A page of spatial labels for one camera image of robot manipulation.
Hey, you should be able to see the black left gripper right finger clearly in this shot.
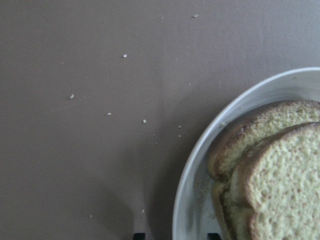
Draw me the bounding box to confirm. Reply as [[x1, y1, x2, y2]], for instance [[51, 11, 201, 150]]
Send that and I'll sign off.
[[207, 232, 221, 240]]

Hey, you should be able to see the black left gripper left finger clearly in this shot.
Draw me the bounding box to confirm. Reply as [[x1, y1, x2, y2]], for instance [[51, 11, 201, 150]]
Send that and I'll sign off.
[[133, 232, 146, 240]]

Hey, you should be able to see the white round plate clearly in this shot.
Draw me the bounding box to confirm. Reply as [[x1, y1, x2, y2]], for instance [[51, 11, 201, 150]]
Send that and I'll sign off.
[[172, 67, 320, 240]]

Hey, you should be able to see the bread slice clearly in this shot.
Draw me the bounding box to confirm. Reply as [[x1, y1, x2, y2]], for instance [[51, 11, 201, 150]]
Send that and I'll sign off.
[[212, 122, 320, 240], [207, 100, 320, 183]]

